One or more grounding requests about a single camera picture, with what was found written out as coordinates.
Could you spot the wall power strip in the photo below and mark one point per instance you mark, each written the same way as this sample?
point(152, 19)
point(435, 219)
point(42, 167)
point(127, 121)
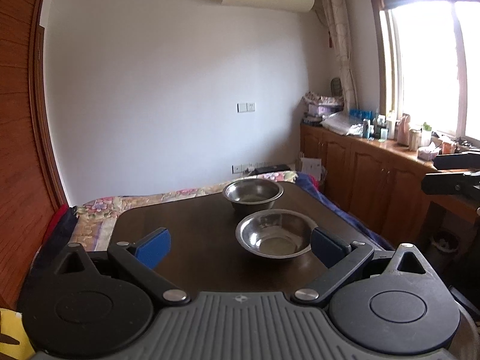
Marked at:
point(245, 168)

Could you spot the wooden low cabinet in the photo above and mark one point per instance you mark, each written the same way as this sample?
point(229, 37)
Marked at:
point(379, 184)

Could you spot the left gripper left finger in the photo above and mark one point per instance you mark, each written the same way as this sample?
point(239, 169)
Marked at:
point(136, 262)

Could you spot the clear plastic bag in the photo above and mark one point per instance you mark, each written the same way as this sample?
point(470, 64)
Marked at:
point(343, 124)

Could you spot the red and dark folded clothes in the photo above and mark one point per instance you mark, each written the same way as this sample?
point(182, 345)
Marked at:
point(59, 230)

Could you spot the pink bottle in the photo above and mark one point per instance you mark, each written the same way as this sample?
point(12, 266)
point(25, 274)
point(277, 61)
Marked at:
point(403, 126)

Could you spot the stack of folded fabrics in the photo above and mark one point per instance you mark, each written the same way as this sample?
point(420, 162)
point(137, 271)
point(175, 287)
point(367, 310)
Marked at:
point(319, 107)

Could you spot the white paper bag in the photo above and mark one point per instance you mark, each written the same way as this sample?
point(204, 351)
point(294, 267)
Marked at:
point(312, 167)

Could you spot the blue blanket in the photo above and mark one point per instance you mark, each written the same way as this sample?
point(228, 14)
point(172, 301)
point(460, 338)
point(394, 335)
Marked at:
point(308, 184)

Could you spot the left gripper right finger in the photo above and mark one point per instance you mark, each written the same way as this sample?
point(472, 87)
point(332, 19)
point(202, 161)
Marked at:
point(344, 262)

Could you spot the patterned curtain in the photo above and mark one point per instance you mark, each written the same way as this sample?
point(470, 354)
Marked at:
point(339, 29)

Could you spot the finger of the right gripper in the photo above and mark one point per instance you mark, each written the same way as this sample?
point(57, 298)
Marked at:
point(465, 160)
point(452, 183)

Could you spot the wall light switch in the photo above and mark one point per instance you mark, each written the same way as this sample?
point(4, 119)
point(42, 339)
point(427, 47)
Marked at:
point(246, 107)

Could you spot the wooden louvered wardrobe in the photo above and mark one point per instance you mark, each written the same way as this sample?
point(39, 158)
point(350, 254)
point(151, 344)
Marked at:
point(31, 190)

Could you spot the yellow plush toy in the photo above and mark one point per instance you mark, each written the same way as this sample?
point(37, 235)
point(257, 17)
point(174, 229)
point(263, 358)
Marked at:
point(15, 344)

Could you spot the small steel bowl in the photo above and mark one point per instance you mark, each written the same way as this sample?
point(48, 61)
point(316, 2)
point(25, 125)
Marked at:
point(250, 195)

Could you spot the floral bed quilt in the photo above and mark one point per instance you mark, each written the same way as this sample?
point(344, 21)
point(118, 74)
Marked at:
point(96, 219)

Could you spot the medium steel bowl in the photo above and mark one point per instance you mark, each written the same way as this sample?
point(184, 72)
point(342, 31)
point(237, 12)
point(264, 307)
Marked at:
point(276, 233)

